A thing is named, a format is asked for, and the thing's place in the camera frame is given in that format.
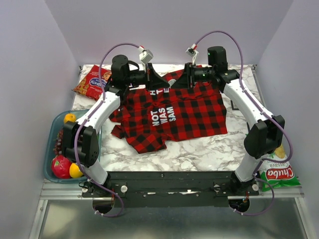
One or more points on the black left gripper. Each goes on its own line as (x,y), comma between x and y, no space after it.
(153,80)

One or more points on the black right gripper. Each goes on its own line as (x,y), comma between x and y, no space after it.
(187,79)

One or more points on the clear round sticker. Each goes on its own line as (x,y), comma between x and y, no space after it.
(171,82)

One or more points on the red black plaid shirt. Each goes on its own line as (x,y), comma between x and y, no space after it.
(147,119)

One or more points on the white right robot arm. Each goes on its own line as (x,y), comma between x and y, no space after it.
(265,133)

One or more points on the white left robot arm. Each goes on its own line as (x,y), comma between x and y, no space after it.
(80,142)

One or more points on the red candy bag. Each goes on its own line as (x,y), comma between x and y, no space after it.
(90,85)

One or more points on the orange mandarin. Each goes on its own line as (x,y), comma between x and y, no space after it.
(69,118)

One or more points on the teal plastic fruit tray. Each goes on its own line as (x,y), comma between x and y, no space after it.
(56,127)

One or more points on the dark red grapes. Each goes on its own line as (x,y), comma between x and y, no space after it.
(58,144)

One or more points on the yellow lemon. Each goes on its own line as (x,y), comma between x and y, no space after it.
(74,171)

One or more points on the red dragon fruit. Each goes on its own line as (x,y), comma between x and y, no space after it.
(60,166)

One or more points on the green chips bag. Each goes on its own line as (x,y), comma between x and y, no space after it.
(277,174)

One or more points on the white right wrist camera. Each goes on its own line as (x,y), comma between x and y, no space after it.
(192,52)

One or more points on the black wire stand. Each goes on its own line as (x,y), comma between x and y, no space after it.
(233,106)

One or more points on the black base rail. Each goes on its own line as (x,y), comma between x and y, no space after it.
(172,189)

